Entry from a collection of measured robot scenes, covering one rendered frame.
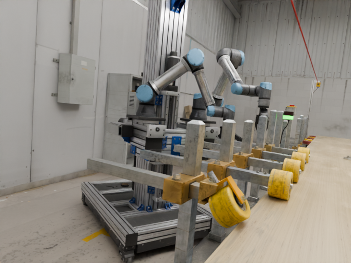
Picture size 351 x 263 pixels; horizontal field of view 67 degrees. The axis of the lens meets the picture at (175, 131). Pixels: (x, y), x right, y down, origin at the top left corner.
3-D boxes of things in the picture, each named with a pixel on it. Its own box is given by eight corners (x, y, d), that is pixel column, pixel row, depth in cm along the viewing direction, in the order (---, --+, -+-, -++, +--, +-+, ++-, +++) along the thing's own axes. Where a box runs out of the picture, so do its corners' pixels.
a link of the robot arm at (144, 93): (144, 106, 194) (206, 62, 191) (141, 106, 180) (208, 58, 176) (135, 92, 194) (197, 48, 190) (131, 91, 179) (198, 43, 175)
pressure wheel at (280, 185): (273, 182, 82) (267, 201, 77) (273, 163, 78) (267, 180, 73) (294, 187, 79) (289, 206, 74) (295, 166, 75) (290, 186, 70)
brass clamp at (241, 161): (230, 166, 104) (231, 153, 104) (240, 162, 116) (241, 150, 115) (246, 169, 101) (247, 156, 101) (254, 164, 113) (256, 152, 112)
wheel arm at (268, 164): (173, 151, 121) (173, 143, 120) (177, 151, 124) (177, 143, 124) (291, 174, 96) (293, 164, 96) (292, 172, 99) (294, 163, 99)
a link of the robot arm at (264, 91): (266, 83, 181) (275, 82, 173) (264, 99, 182) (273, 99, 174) (256, 82, 178) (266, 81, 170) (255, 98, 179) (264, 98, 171)
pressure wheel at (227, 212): (222, 234, 55) (202, 198, 56) (234, 221, 62) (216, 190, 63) (247, 223, 52) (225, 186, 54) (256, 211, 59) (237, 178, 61)
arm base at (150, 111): (132, 115, 203) (133, 102, 202) (150, 116, 212) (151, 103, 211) (141, 116, 191) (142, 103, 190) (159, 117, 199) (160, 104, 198)
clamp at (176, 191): (159, 199, 61) (161, 177, 61) (187, 186, 73) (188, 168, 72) (183, 206, 58) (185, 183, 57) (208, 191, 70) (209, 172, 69)
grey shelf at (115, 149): (101, 171, 424) (107, 72, 410) (135, 163, 504) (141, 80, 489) (123, 177, 404) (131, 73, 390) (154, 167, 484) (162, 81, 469)
